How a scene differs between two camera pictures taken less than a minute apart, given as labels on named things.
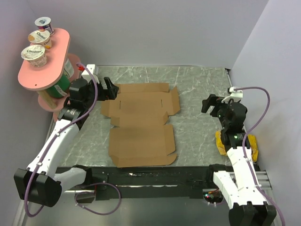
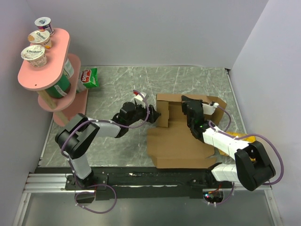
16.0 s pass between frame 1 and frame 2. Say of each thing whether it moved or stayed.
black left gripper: moved
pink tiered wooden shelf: stayed
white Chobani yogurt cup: stayed
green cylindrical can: stayed
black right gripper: moved
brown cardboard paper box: moved
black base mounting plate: stayed
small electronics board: stayed
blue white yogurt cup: stayed
